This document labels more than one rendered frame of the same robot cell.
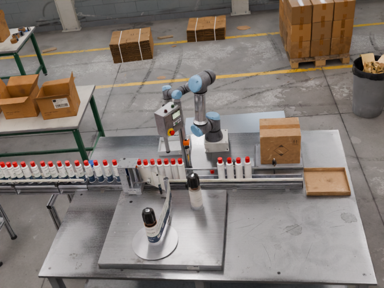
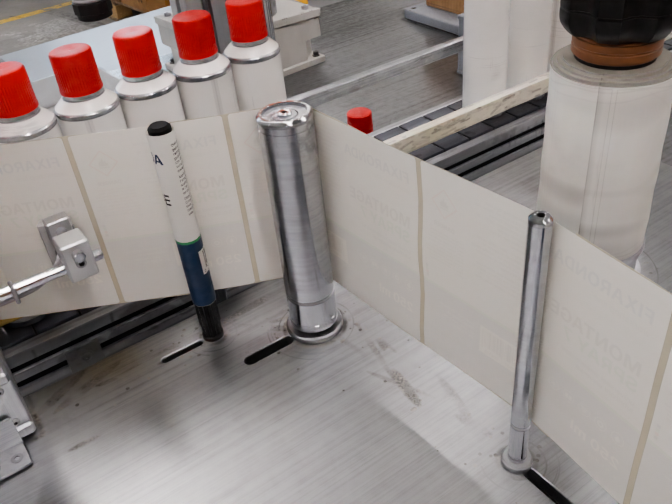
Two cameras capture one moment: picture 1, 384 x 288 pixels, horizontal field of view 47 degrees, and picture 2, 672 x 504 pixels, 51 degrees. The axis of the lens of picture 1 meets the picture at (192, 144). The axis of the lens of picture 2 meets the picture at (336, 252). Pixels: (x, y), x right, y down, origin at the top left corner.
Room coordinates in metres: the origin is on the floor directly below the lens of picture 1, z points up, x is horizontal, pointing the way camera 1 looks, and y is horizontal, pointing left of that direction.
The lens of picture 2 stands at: (2.03, 0.49, 1.26)
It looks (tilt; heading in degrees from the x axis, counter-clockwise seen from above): 36 degrees down; 317
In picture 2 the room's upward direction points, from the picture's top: 6 degrees counter-clockwise
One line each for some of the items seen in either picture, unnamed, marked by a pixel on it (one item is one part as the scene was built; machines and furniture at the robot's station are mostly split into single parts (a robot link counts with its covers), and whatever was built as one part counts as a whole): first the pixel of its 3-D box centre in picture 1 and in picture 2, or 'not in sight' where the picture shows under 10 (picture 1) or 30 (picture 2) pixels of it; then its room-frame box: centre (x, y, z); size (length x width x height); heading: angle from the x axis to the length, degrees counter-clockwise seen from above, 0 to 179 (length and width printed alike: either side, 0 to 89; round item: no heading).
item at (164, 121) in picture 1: (169, 120); not in sight; (2.62, 0.14, 1.38); 0.17 x 0.10 x 0.19; 134
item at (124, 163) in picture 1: (127, 163); not in sight; (2.51, 0.48, 1.14); 0.14 x 0.11 x 0.01; 79
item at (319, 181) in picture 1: (326, 180); not in sight; (2.32, -0.93, 0.85); 0.30 x 0.26 x 0.04; 79
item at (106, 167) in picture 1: (107, 171); not in sight; (2.64, 0.67, 0.98); 0.05 x 0.05 x 0.20
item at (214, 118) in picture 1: (212, 120); not in sight; (2.96, -0.19, 1.09); 0.13 x 0.12 x 0.14; 128
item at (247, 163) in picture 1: (247, 168); not in sight; (2.44, -0.38, 0.98); 0.05 x 0.05 x 0.20
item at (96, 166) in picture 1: (98, 171); not in sight; (2.66, 0.75, 0.98); 0.05 x 0.05 x 0.20
